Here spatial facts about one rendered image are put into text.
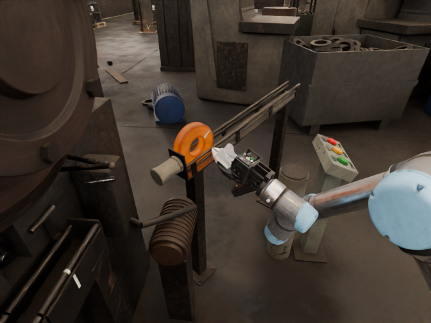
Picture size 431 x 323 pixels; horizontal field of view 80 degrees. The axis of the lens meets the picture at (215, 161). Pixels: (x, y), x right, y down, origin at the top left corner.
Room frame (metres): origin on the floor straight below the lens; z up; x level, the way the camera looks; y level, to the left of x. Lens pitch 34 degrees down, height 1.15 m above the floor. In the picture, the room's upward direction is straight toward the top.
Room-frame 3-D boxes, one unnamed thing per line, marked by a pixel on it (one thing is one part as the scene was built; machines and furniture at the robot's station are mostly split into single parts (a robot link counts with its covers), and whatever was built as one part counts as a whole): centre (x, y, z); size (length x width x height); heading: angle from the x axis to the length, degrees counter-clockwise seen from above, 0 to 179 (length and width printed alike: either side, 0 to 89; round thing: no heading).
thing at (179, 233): (0.60, 0.14, 0.27); 0.22 x 0.13 x 0.53; 174
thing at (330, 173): (0.89, -0.49, 0.31); 0.24 x 0.16 x 0.62; 174
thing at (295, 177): (0.87, -0.33, 0.26); 0.12 x 0.12 x 0.52
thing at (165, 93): (2.57, 0.50, 0.17); 0.57 x 0.31 x 0.34; 14
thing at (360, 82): (2.60, -1.21, 0.39); 1.03 x 0.83 x 0.77; 99
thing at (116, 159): (0.52, 0.30, 0.68); 0.11 x 0.08 x 0.24; 84
